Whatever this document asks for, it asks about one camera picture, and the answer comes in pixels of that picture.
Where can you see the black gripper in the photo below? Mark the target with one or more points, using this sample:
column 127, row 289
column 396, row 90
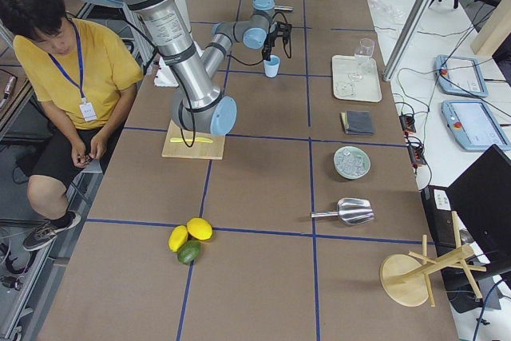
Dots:
column 269, row 40

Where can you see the yellow plastic knife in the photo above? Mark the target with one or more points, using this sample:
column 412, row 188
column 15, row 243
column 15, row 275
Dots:
column 191, row 140

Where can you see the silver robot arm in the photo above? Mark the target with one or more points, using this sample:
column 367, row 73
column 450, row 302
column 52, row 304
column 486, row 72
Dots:
column 199, row 105

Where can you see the green bowl of ice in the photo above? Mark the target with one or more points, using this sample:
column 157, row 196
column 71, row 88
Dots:
column 351, row 162

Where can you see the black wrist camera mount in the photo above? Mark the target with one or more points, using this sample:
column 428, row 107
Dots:
column 283, row 30

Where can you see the wooden cup tree stand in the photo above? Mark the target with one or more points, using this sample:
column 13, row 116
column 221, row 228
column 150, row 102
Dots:
column 406, row 278

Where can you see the aluminium frame post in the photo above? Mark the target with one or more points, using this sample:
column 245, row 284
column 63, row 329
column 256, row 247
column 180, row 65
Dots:
column 418, row 9

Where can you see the blue teach pendant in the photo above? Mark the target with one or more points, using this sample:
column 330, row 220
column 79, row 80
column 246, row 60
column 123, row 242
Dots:
column 473, row 126
column 460, row 76

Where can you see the clear wine glass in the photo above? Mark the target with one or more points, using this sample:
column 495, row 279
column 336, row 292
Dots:
column 363, row 53

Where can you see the metal ice scoop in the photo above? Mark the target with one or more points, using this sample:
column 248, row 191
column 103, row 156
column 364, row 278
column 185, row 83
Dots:
column 351, row 211

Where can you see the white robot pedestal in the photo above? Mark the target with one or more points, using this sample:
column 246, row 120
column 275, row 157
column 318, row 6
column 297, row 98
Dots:
column 164, row 76

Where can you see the green lime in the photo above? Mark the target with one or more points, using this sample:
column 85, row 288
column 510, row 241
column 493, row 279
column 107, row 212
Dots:
column 189, row 251

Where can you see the steel muddler with black cap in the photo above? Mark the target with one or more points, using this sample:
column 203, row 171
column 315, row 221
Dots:
column 285, row 9

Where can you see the light blue cup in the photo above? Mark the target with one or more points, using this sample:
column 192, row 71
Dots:
column 271, row 66

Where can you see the person in yellow shirt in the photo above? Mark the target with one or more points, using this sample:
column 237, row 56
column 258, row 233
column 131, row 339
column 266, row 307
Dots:
column 85, row 80

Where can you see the yellow lemon left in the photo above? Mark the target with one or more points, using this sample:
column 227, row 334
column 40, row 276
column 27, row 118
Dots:
column 177, row 238

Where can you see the far blue teach pendant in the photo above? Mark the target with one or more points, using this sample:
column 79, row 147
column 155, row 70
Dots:
column 460, row 76

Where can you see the near blue teach pendant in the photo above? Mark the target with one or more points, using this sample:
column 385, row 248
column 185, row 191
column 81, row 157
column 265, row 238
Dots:
column 473, row 126

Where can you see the wooden cutting board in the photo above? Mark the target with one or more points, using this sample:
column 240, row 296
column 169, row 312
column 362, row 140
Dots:
column 194, row 151

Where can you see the yellow lemon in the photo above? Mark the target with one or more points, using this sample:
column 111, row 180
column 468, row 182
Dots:
column 177, row 238
column 199, row 228

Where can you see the grey folded cloth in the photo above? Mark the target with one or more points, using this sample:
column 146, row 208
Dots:
column 357, row 122

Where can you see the cream serving tray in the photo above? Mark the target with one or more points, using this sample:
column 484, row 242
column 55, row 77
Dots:
column 366, row 90

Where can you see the yellow lemon upper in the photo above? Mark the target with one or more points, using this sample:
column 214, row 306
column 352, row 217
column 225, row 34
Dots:
column 199, row 228

